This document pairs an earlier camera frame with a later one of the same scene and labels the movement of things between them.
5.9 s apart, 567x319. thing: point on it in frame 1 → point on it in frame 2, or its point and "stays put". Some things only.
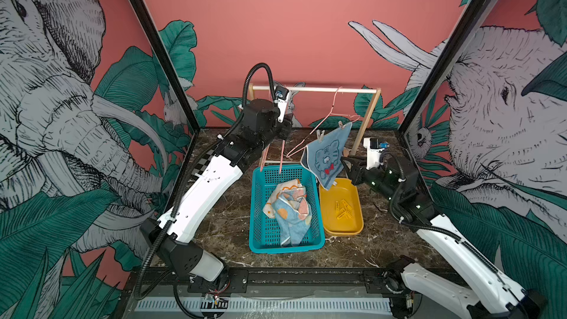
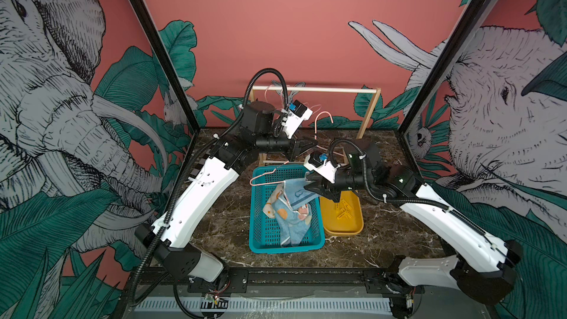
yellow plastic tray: [342, 209] stays put
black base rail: [276, 282] stays put
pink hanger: [331, 113] → [287, 162]
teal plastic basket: [264, 236] stays put
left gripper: [286, 125] → [303, 147]
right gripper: [356, 177] → [329, 193]
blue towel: [294, 213] stays put
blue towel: [325, 158] → [296, 193]
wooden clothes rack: [253, 86] stays put
